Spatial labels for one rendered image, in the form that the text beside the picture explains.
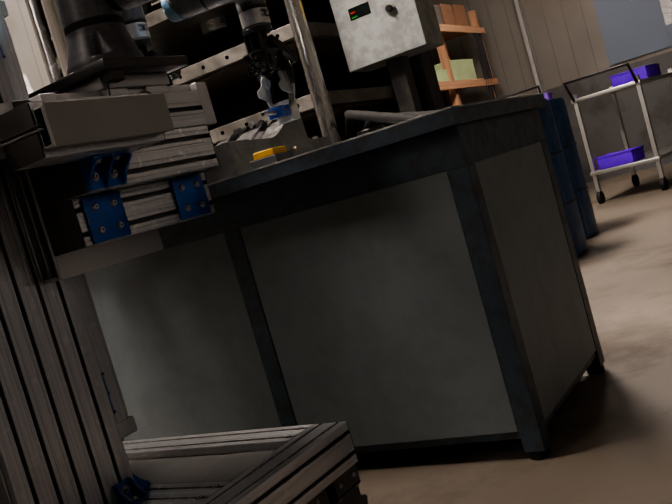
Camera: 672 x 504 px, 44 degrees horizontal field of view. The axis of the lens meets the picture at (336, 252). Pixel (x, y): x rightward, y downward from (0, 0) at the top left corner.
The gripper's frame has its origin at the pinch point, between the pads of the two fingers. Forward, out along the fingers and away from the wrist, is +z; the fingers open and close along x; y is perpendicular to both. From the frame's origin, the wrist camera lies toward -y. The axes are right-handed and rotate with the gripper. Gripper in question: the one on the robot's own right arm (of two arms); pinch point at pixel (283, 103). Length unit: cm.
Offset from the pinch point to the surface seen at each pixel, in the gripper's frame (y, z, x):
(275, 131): -10.3, 5.0, -11.5
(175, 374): 16, 62, -49
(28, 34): -189, -119, -283
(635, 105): -741, 25, -46
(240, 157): 11.2, 10.5, -10.0
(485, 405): 16, 81, 39
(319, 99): -60, -6, -23
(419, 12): -74, -23, 14
